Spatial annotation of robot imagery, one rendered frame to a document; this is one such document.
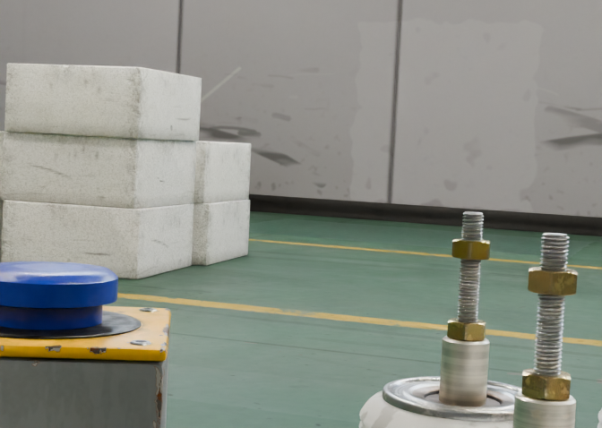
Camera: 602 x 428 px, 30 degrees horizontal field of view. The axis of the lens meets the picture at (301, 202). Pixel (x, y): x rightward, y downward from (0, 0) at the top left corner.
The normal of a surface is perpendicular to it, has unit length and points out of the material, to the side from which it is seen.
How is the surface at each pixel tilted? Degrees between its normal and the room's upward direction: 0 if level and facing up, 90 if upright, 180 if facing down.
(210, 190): 90
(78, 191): 90
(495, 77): 90
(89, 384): 90
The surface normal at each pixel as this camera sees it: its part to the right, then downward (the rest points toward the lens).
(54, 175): -0.30, 0.04
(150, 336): 0.05, -1.00
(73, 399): 0.10, 0.06
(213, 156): 0.96, 0.07
